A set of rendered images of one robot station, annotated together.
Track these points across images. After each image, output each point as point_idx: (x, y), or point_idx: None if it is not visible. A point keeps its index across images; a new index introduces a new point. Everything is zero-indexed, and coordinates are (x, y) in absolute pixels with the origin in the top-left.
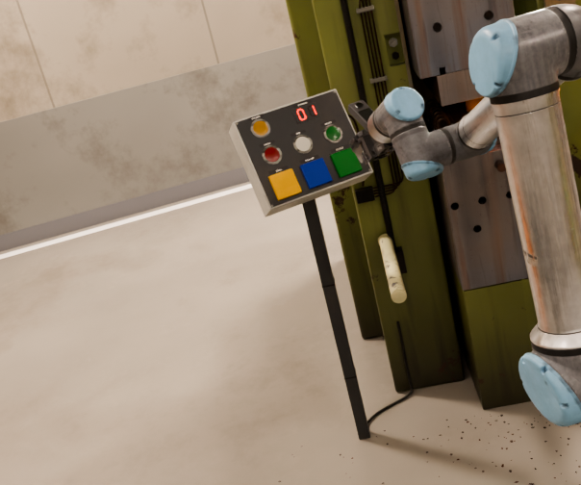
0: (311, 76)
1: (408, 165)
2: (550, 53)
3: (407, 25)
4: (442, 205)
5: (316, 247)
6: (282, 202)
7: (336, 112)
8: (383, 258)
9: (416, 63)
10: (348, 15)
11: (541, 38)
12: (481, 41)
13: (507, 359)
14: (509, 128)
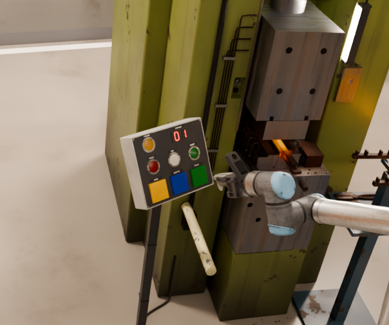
0: (149, 62)
1: (276, 227)
2: None
3: (254, 77)
4: None
5: (153, 220)
6: (154, 204)
7: (198, 136)
8: (190, 227)
9: (254, 108)
10: (217, 60)
11: None
12: None
13: (245, 294)
14: None
